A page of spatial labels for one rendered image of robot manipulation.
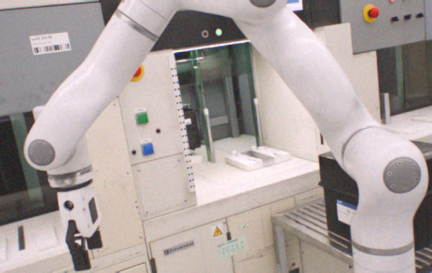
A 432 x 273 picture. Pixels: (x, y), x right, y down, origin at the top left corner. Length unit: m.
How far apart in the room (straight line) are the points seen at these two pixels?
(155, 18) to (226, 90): 1.66
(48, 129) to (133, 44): 0.21
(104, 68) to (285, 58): 0.33
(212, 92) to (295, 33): 1.64
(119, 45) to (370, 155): 0.48
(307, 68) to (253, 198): 0.87
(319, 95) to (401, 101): 1.87
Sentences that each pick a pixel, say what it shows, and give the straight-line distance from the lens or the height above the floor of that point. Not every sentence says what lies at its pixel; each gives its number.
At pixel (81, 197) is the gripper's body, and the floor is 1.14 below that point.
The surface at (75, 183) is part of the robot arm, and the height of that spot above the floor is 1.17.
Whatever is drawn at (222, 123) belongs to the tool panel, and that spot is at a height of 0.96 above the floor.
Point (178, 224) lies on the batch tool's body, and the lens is 1.49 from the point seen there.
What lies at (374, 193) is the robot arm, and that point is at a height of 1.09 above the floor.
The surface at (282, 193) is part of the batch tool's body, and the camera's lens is 1.65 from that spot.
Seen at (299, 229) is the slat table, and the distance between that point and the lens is 1.49.
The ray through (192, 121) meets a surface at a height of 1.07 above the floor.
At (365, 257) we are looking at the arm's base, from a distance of 0.94.
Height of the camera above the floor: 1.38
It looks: 12 degrees down
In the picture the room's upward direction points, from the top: 8 degrees counter-clockwise
